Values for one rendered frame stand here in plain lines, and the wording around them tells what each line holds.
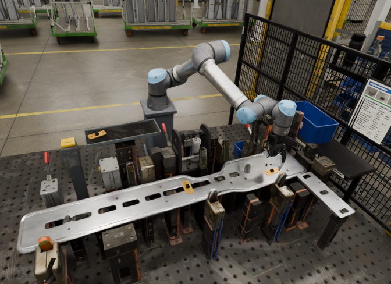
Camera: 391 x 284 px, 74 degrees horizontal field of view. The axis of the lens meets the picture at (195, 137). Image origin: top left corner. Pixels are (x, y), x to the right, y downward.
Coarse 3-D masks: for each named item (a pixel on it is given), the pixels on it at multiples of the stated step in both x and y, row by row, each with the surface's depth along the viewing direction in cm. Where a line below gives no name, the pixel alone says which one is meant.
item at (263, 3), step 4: (260, 0) 699; (264, 0) 690; (260, 4) 703; (264, 4) 697; (260, 8) 706; (264, 8) 703; (260, 12) 708; (264, 12) 710; (260, 16) 712; (264, 16) 716; (256, 20) 728; (260, 24) 726; (256, 32) 740; (260, 32) 739; (256, 36) 743; (260, 40) 750
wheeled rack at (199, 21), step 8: (256, 0) 800; (192, 8) 819; (192, 24) 844; (200, 24) 773; (208, 24) 775; (216, 24) 784; (224, 24) 792; (232, 24) 802; (240, 24) 812; (248, 24) 822
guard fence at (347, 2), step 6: (348, 0) 395; (372, 0) 412; (348, 6) 400; (342, 12) 407; (354, 12) 414; (360, 12) 417; (390, 12) 438; (342, 18) 409; (354, 18) 420; (342, 24) 416; (348, 24) 423; (360, 30) 438; (390, 30) 461; (336, 78) 483; (252, 84) 431
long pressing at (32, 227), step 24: (240, 168) 139; (264, 168) 140; (288, 168) 141; (120, 192) 120; (144, 192) 121; (24, 216) 106; (48, 216) 107; (72, 216) 108; (96, 216) 109; (120, 216) 109; (144, 216) 110; (24, 240) 98
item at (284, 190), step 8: (272, 192) 127; (280, 192) 121; (288, 192) 120; (272, 200) 128; (280, 200) 122; (288, 200) 121; (272, 208) 130; (280, 208) 123; (288, 208) 125; (272, 216) 133; (280, 216) 130; (264, 224) 139; (272, 224) 133; (280, 224) 131; (264, 232) 140; (272, 232) 134; (272, 240) 137
